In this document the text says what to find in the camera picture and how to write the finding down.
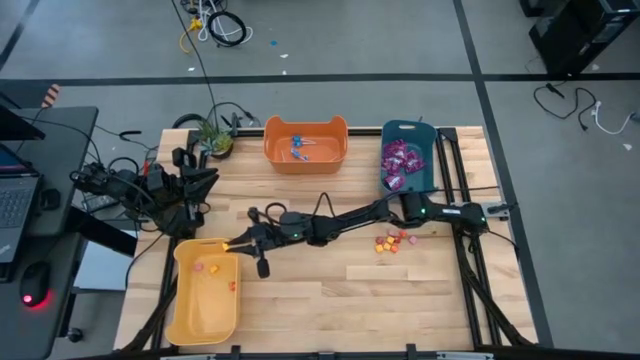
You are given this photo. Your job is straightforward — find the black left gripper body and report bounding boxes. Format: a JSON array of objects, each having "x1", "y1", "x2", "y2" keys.
[{"x1": 147, "y1": 147, "x2": 199, "y2": 226}]

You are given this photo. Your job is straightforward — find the black cable with plug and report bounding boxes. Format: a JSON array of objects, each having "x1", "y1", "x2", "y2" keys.
[{"x1": 532, "y1": 82, "x2": 599, "y2": 132}]

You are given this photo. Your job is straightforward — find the coiled black cable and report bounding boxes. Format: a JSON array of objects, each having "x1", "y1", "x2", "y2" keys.
[{"x1": 206, "y1": 10, "x2": 248, "y2": 49}]

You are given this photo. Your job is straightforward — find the thin black desk cable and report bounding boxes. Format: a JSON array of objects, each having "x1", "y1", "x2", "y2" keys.
[{"x1": 14, "y1": 115, "x2": 151, "y2": 176}]

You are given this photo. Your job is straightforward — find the long black cable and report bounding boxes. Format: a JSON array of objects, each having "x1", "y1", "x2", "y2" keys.
[{"x1": 171, "y1": 0, "x2": 221, "y2": 132}]

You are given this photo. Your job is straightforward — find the looped black cable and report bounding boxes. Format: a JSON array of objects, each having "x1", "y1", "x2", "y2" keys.
[{"x1": 172, "y1": 101, "x2": 262, "y2": 130}]

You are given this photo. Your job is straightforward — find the teal plastic bin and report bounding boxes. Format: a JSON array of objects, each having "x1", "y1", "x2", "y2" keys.
[{"x1": 378, "y1": 118, "x2": 441, "y2": 197}]

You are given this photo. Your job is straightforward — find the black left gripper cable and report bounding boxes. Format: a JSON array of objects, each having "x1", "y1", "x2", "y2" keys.
[{"x1": 107, "y1": 156, "x2": 142, "y2": 176}]

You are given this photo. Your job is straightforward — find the black monitor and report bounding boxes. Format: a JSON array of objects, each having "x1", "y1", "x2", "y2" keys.
[{"x1": 0, "y1": 104, "x2": 47, "y2": 142}]

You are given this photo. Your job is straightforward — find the white cable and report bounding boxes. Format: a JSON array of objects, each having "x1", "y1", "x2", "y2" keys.
[
  {"x1": 589, "y1": 100, "x2": 640, "y2": 136},
  {"x1": 196, "y1": 0, "x2": 254, "y2": 44}
]

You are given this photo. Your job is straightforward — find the yellow cable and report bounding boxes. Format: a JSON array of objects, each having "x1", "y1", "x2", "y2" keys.
[{"x1": 178, "y1": 17, "x2": 204, "y2": 54}]

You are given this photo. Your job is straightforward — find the black equipment case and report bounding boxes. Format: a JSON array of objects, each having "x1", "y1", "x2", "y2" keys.
[{"x1": 519, "y1": 0, "x2": 640, "y2": 77}]

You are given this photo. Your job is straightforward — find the small potted green plant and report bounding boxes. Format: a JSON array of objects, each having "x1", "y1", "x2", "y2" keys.
[{"x1": 197, "y1": 119, "x2": 236, "y2": 160}]

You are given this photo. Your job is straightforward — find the black computer mouse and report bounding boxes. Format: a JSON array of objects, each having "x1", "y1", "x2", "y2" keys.
[{"x1": 19, "y1": 260, "x2": 51, "y2": 308}]

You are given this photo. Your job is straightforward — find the dark laptop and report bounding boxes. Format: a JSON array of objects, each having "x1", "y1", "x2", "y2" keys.
[{"x1": 0, "y1": 143, "x2": 42, "y2": 265}]

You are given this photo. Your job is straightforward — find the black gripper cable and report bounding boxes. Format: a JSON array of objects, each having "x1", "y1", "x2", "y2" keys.
[
  {"x1": 107, "y1": 156, "x2": 142, "y2": 176},
  {"x1": 248, "y1": 191, "x2": 337, "y2": 227}
]

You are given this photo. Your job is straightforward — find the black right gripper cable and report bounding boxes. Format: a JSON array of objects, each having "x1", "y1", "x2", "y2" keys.
[{"x1": 248, "y1": 191, "x2": 337, "y2": 227}]

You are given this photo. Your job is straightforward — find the yellow plastic bin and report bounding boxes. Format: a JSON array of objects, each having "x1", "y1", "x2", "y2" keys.
[{"x1": 164, "y1": 237, "x2": 242, "y2": 347}]

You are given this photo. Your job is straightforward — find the black desk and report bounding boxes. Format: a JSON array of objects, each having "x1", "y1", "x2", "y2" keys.
[{"x1": 0, "y1": 106, "x2": 100, "y2": 360}]

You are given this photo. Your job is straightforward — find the orange black striped object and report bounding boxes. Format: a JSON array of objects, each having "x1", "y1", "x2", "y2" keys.
[{"x1": 40, "y1": 83, "x2": 62, "y2": 109}]

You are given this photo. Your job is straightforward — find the orange plastic bin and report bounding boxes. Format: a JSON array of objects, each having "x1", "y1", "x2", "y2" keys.
[{"x1": 263, "y1": 114, "x2": 350, "y2": 176}]

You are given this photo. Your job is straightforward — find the white panel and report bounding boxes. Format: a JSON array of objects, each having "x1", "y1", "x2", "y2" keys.
[{"x1": 73, "y1": 239, "x2": 140, "y2": 292}]

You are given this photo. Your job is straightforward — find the black aluminium table frame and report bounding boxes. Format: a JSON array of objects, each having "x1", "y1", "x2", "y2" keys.
[{"x1": 64, "y1": 126, "x2": 640, "y2": 360}]

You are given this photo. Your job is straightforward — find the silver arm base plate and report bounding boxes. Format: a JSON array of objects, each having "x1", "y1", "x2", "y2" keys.
[{"x1": 480, "y1": 201, "x2": 512, "y2": 222}]

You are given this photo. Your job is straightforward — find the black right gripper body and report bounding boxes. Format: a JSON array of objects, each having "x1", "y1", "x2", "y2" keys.
[{"x1": 248, "y1": 207, "x2": 284, "y2": 280}]

